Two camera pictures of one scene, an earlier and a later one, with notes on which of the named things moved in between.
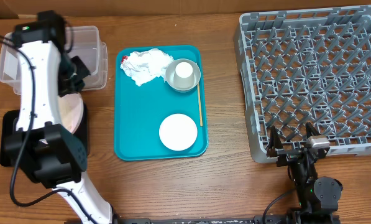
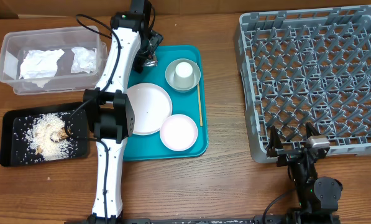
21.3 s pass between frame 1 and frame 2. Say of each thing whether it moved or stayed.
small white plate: stayed
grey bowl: stayed
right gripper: stayed
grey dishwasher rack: stayed
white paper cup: stayed
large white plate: moved
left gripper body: moved
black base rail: stayed
